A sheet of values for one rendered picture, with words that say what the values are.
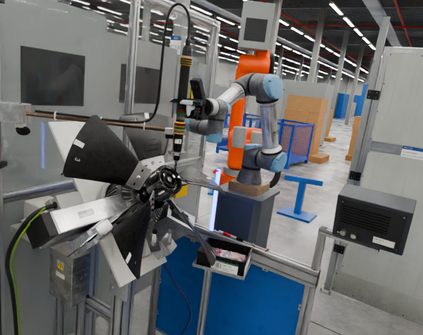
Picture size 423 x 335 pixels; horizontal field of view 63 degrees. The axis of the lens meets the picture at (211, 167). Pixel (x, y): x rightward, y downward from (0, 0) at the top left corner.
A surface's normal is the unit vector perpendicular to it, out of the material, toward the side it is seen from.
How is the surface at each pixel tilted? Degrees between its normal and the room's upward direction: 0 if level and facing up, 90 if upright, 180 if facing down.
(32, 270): 90
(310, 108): 90
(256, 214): 90
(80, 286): 90
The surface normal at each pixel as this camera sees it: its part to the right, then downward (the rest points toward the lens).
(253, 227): 0.25, 0.25
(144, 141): 0.04, -0.49
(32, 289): 0.83, 0.22
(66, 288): -0.54, 0.13
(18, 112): 0.04, 0.23
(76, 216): 0.72, -0.45
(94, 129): 0.59, -0.07
